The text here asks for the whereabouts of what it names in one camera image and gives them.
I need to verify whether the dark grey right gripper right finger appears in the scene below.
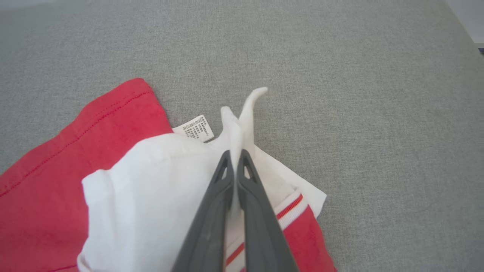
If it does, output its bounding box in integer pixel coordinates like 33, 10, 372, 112
237, 149, 299, 272

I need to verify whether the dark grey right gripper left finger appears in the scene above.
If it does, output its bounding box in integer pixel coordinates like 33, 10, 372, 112
172, 150, 236, 272

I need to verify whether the red basketball jersey with lettering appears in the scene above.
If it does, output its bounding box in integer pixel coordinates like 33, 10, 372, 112
0, 77, 337, 272

